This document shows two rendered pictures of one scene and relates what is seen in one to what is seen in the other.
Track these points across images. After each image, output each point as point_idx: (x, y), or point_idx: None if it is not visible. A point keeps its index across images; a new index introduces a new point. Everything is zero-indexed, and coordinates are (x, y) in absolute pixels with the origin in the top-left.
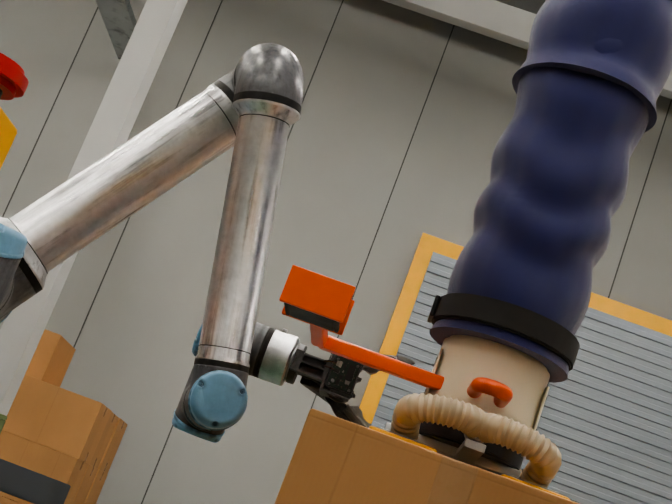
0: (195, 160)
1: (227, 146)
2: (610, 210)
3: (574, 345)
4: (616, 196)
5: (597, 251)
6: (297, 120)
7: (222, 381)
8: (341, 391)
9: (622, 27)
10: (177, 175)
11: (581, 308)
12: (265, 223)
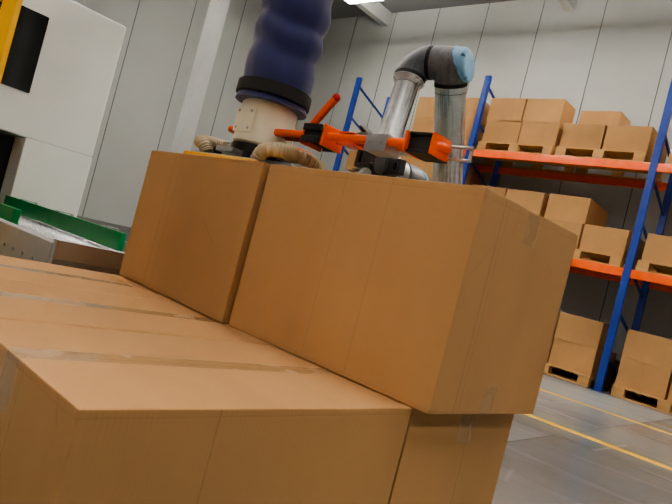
0: (436, 118)
1: (439, 100)
2: (264, 8)
3: (238, 81)
4: (263, 1)
5: (256, 32)
6: (404, 72)
7: None
8: (357, 167)
9: None
10: (436, 129)
11: (245, 63)
12: (380, 125)
